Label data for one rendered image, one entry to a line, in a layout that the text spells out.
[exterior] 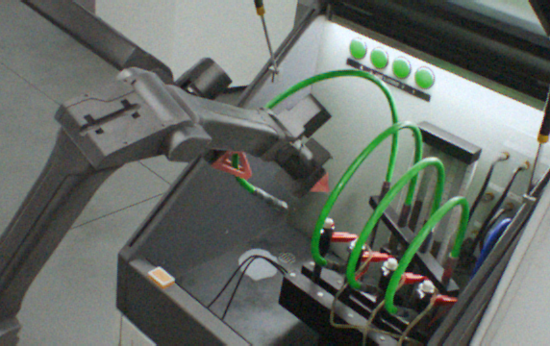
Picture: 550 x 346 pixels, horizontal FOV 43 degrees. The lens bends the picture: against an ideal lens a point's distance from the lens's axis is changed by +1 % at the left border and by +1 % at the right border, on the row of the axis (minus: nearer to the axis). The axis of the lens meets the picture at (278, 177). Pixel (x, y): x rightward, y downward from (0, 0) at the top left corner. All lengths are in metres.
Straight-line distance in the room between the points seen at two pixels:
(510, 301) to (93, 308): 1.88
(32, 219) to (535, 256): 0.80
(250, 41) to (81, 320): 2.30
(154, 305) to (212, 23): 2.94
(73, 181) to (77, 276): 2.23
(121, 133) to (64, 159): 0.07
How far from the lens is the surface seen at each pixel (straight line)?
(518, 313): 1.26
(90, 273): 2.98
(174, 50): 4.21
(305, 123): 1.15
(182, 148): 0.76
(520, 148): 1.45
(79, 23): 1.25
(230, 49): 4.39
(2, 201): 3.42
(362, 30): 1.55
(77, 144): 0.73
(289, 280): 1.48
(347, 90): 1.65
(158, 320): 1.52
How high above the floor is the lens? 1.91
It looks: 31 degrees down
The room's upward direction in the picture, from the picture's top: 10 degrees clockwise
